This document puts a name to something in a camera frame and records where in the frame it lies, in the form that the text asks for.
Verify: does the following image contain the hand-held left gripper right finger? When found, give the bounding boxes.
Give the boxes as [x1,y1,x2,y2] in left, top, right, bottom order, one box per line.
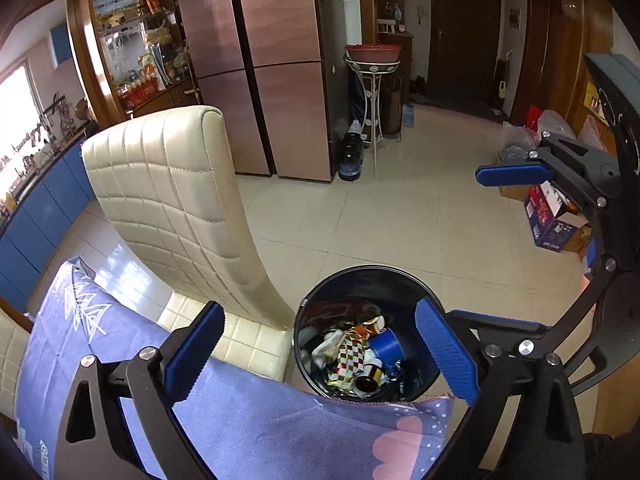
[415,296,587,480]

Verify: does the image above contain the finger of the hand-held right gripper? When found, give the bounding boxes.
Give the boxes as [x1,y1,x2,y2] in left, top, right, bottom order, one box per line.
[474,130,623,213]
[446,257,628,398]

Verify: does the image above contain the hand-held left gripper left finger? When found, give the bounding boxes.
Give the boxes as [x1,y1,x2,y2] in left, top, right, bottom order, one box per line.
[52,300,227,480]

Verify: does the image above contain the brown medicine bottle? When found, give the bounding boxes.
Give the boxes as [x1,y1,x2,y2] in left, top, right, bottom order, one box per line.
[352,365,384,397]

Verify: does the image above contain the red gold snack wrapper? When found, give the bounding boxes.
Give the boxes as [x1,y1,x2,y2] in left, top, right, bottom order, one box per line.
[330,327,374,387]

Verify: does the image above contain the black trash bin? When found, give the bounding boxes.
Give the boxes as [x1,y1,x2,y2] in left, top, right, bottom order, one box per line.
[292,265,447,404]

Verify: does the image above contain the blue cardboard box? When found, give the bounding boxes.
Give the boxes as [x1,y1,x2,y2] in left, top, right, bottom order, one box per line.
[524,180,594,254]

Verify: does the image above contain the clear plastic bags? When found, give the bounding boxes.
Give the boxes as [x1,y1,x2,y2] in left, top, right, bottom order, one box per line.
[500,109,612,162]

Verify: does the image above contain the dark door mat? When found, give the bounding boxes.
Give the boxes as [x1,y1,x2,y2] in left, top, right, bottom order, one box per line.
[407,94,507,122]

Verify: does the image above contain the blue printed tablecloth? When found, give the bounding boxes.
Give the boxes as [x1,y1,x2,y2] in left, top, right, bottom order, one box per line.
[15,255,456,480]

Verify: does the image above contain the dark wooden door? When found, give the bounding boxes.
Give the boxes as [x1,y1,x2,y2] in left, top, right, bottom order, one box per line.
[427,0,503,111]

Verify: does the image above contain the cream quilted dining chair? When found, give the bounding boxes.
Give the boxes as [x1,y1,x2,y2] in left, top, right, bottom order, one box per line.
[0,305,33,426]
[81,105,297,382]

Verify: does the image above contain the white metal plant stand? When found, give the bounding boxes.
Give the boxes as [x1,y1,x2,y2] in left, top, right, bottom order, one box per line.
[345,60,401,182]

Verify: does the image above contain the dark blue water jug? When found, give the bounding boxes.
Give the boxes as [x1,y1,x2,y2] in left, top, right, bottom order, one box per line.
[337,132,366,182]

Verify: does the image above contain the red basin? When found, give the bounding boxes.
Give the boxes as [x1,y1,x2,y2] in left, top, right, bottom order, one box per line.
[344,44,403,64]

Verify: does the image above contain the blue kitchen cabinets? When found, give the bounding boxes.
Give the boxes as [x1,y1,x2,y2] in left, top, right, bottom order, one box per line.
[0,132,96,311]

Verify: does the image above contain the pink refrigerator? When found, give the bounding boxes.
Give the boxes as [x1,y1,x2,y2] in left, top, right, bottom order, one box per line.
[172,0,373,183]

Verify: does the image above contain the bright window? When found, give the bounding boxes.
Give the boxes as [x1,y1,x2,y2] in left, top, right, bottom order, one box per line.
[0,60,44,161]

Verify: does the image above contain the wooden grocery shelf cabinet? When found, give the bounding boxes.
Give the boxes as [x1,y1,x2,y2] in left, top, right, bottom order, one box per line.
[65,0,206,128]

